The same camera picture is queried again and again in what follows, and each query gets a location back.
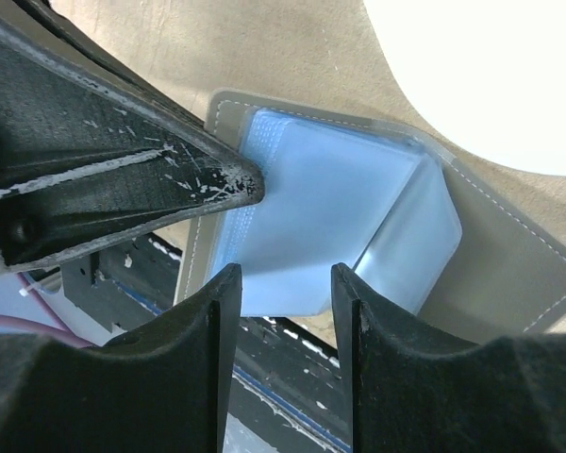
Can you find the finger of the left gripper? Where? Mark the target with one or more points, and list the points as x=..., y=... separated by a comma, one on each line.
x=88, y=161
x=62, y=28

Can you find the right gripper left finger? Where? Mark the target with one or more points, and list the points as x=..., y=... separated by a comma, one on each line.
x=161, y=387

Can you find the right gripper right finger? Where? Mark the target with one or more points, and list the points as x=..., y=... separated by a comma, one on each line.
x=411, y=387

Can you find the grey card holder wallet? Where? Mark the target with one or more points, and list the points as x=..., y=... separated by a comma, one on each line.
x=385, y=199

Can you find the white oblong plastic tray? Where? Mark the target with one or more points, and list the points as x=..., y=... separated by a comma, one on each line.
x=489, y=76

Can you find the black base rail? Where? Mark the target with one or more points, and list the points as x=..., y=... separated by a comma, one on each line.
x=286, y=384

